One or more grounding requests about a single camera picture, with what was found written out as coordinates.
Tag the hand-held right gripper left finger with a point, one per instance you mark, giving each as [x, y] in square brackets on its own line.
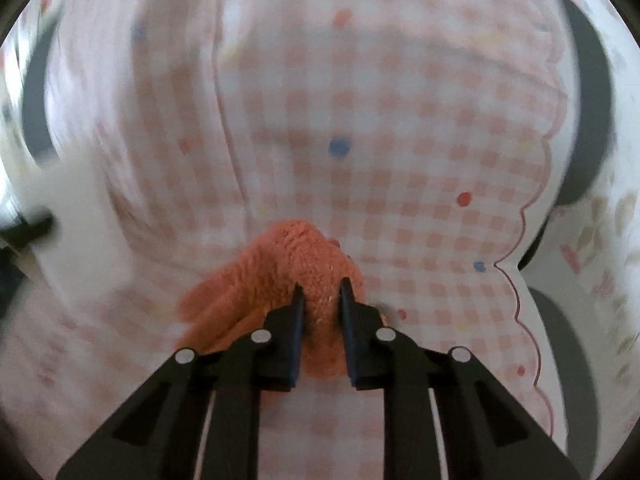
[299, 320]

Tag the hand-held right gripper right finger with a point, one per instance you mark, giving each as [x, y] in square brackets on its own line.
[346, 320]

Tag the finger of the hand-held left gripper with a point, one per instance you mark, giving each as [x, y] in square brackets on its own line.
[30, 227]

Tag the orange fluffy cloth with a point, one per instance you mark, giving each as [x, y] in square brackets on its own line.
[280, 260]

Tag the pink checked cloth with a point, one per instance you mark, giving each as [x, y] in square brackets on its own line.
[350, 110]

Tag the floral cloth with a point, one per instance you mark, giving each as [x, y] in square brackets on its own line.
[615, 240]

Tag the grey chair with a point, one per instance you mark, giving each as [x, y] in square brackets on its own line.
[590, 110]

